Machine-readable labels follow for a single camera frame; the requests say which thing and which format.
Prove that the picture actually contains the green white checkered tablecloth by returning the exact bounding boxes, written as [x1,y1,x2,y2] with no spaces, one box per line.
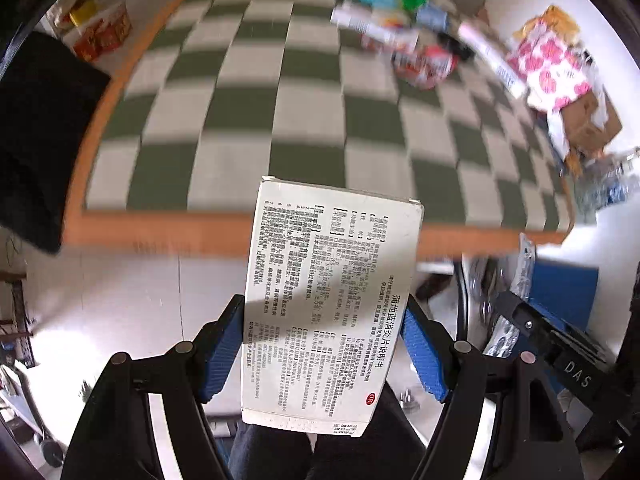
[62,0,576,261]

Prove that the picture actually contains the white long box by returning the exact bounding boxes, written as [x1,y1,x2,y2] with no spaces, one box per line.
[457,20,529,99]

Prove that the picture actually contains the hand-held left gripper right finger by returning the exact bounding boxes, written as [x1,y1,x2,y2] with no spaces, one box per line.
[402,294,586,480]

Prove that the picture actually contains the pink flowered bag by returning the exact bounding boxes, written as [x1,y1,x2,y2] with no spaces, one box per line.
[505,17,594,112]

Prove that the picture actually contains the light blue packet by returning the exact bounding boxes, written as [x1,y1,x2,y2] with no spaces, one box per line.
[415,4,449,32]

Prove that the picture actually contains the blue cushion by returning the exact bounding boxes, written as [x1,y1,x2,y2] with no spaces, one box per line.
[527,259,600,332]

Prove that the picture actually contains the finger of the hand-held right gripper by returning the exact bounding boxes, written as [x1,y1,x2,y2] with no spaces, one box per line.
[492,290,551,356]

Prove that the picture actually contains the red cardboard box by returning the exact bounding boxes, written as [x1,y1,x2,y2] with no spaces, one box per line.
[72,2,133,63]

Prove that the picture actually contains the black jacket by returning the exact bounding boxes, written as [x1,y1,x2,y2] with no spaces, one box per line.
[0,32,112,255]

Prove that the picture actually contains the red black slipper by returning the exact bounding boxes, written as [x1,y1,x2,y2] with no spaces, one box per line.
[415,265,459,303]

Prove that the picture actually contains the yellow snack bag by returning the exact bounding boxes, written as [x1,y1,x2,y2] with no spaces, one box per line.
[515,5,582,44]

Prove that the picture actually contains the red snack packet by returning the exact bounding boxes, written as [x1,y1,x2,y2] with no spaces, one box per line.
[392,45,459,89]

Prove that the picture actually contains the person's dark trouser legs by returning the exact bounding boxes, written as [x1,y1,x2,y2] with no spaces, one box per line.
[227,380,427,480]

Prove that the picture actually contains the white printed medicine box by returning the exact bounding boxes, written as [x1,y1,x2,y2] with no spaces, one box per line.
[240,176,425,440]

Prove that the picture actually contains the clear plastic bottle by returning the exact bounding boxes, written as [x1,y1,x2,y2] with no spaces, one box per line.
[575,152,640,212]

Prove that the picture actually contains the yellow container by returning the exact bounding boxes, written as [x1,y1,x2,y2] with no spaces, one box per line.
[67,0,99,27]

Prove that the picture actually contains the white elongated carton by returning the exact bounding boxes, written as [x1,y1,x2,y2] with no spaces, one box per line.
[330,2,421,49]

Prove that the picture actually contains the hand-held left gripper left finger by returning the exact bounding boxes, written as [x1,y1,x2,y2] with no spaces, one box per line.
[60,294,246,480]

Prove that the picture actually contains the brown cardboard box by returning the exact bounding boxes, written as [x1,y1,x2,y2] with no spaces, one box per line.
[559,87,624,159]

